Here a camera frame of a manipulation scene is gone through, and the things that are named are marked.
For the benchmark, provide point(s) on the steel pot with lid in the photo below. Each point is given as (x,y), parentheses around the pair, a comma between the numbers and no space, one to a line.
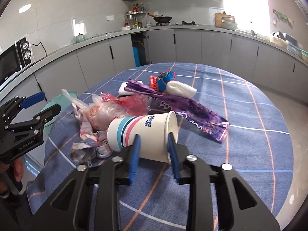
(229,23)

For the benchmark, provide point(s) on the person's left hand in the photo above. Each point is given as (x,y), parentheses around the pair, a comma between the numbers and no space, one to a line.
(17,166)

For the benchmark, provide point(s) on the green ceramic jar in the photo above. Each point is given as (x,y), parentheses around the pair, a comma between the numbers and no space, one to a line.
(79,38)

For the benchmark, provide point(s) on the clear plastic bag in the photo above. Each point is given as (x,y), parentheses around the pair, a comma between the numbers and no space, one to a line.
(100,113)

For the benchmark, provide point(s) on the red orange snack bag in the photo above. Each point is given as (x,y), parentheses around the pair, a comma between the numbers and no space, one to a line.
(153,83)

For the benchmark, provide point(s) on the blue gas cylinder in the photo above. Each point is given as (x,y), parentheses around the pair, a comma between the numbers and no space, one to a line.
(136,56)

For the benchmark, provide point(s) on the wooden cutting board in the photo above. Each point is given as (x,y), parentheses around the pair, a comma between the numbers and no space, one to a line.
(219,17)

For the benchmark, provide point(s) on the gas stove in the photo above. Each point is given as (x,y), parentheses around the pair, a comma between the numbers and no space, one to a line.
(185,23)

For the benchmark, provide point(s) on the blue snack wrapper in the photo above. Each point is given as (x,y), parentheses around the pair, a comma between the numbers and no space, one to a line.
(163,79)

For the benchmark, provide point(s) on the white paper cup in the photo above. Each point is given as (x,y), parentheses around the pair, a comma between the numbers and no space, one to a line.
(153,131)

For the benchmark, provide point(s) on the white wall socket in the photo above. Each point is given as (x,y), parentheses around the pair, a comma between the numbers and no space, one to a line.
(109,17)

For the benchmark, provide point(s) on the black wok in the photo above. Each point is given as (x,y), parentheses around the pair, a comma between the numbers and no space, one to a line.
(160,20)

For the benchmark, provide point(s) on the metal spice rack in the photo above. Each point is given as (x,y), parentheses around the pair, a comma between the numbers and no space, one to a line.
(135,16)

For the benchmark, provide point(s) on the black white microwave oven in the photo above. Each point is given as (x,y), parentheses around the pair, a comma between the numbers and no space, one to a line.
(15,58)

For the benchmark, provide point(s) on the blue plaid tablecloth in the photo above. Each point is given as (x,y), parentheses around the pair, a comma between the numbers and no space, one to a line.
(258,146)

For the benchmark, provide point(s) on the grey lower kitchen cabinets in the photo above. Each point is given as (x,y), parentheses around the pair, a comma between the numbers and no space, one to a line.
(82,65)

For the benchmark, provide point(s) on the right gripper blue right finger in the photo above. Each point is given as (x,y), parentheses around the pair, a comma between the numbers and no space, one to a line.
(173,156)

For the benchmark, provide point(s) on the white foam net sleeve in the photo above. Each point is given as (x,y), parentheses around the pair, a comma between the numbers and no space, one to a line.
(180,89)

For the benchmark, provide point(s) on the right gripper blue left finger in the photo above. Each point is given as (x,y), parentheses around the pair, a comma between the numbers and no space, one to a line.
(134,158)

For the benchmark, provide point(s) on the purple snack wrapper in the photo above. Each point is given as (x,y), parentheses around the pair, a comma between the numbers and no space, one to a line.
(211,123)

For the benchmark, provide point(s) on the red transparent plastic bag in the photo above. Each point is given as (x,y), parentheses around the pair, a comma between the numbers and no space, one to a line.
(134,105)

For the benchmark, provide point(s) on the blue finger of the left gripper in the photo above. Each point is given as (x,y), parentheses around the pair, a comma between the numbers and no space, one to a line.
(48,114)
(32,100)

